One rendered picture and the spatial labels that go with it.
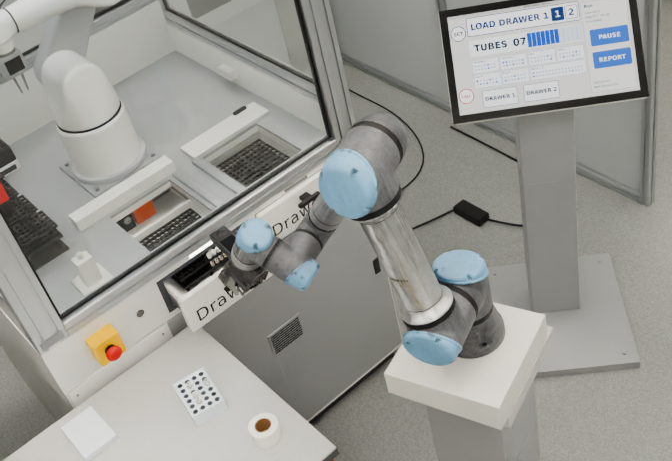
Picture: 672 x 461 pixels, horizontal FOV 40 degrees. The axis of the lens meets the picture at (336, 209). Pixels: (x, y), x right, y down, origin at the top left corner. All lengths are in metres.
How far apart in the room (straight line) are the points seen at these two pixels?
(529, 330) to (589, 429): 0.91
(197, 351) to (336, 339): 0.65
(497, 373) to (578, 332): 1.15
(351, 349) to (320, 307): 0.26
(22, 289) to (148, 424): 0.44
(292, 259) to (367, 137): 0.41
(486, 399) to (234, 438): 0.58
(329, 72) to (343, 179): 0.81
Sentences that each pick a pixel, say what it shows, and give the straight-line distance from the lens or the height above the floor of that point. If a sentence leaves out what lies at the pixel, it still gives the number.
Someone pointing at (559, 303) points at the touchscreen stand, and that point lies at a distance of 3.25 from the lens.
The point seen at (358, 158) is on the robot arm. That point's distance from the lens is 1.68.
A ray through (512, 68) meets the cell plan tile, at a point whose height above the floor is 1.06.
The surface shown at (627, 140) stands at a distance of 3.61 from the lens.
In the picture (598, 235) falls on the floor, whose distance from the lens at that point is 3.60.
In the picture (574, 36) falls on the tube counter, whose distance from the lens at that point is 2.61.
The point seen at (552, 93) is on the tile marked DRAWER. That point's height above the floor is 1.00.
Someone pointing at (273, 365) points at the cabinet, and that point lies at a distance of 2.81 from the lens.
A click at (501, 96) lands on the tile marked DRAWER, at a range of 2.57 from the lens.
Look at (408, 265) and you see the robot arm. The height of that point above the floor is 1.21.
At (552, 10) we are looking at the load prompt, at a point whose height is 1.16.
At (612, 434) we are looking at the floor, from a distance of 3.03.
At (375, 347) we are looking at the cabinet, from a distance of 3.10.
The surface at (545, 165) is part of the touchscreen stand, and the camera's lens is 2.83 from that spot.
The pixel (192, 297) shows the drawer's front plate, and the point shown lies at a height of 0.92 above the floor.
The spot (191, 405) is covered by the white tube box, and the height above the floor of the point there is 0.79.
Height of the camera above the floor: 2.48
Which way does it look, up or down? 40 degrees down
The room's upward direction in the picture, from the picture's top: 14 degrees counter-clockwise
